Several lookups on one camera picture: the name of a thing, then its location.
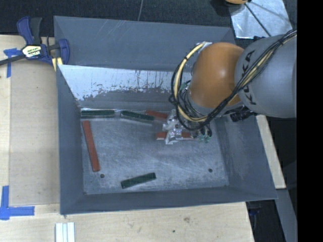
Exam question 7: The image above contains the grey metal bin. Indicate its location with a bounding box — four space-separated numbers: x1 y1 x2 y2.
53 15 279 215

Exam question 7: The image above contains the red-brown flat block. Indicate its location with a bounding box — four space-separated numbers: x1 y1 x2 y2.
145 109 169 121
155 131 193 141
81 120 101 172

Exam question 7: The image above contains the black cylinder on white bracket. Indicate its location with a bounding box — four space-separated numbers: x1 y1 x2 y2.
230 106 257 123

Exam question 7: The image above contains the pale wood flat board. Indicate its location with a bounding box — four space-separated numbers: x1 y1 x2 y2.
9 59 61 207

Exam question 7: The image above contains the dark green flat block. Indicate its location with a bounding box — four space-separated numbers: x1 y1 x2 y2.
120 110 155 122
80 109 116 117
120 172 157 190

